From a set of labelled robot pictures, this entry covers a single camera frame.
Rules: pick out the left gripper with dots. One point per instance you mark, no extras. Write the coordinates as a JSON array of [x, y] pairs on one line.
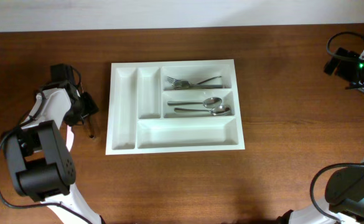
[[91, 108]]

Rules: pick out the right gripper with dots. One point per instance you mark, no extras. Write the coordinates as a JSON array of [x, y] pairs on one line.
[[342, 71]]

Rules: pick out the metal tweezers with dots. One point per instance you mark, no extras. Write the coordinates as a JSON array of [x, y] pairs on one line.
[[88, 109]]

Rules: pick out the fork black handle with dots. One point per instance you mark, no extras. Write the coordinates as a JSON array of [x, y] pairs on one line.
[[207, 80]]

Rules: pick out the large spoon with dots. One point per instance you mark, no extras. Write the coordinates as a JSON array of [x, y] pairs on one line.
[[211, 102], [217, 111]]

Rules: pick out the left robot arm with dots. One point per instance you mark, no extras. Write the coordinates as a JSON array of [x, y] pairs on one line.
[[37, 149]]

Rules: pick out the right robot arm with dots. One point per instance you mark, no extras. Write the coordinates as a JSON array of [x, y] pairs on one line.
[[337, 191]]

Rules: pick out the white cutlery tray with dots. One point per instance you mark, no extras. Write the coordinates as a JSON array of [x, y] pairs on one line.
[[141, 122]]

